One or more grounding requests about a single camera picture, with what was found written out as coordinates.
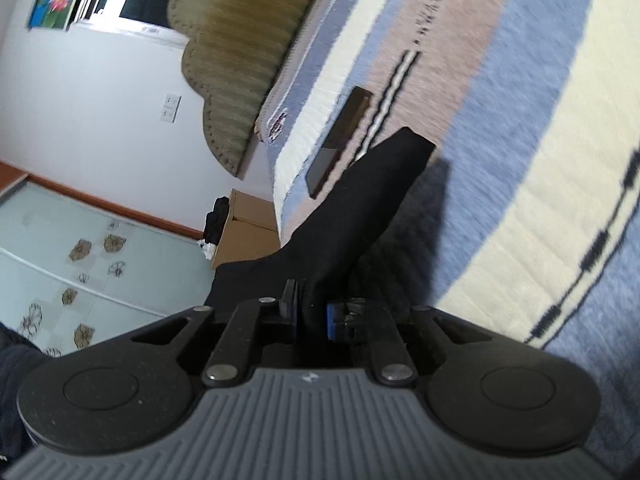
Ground black pants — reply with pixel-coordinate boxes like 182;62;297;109
204;127;435;318

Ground glass sliding wardrobe door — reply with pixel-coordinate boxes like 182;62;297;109
1;183;214;356

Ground black smartphone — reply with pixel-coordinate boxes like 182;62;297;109
305;87;372;200

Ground striped blue bed blanket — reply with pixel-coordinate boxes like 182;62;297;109
255;0;639;474

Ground green upholstered headboard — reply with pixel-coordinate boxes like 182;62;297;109
167;0;312;176

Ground black clothes in box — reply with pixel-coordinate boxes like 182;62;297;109
202;196;230;245

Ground brown cardboard box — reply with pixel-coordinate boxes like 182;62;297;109
212;190;281;270

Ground white wall switch pair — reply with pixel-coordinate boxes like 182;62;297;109
160;93;181;124

